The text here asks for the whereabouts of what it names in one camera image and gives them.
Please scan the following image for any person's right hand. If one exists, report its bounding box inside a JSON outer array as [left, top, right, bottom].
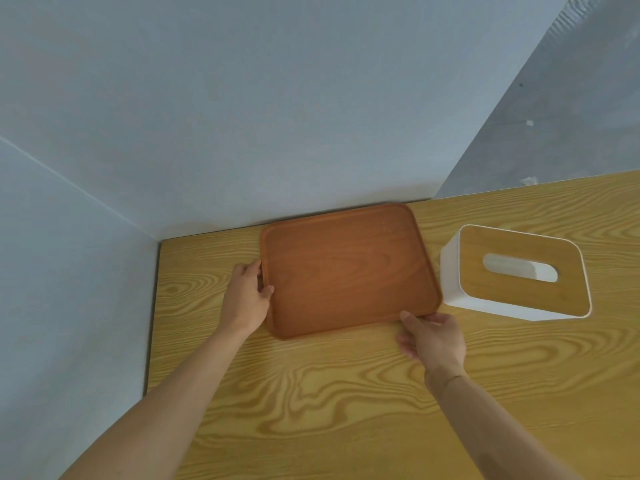
[[397, 311, 468, 378]]

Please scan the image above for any person's left hand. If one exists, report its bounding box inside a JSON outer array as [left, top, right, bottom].
[[218, 259, 275, 337]]

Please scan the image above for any brown wooden tray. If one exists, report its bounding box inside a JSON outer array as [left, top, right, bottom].
[[259, 203, 443, 340]]

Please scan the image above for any person's right forearm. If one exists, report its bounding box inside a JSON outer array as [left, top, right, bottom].
[[424, 366, 583, 480]]

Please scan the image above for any person's left forearm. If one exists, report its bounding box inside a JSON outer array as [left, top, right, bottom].
[[59, 319, 250, 480]]

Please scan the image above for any white tissue box wooden lid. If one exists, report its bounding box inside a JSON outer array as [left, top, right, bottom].
[[440, 224, 593, 322]]

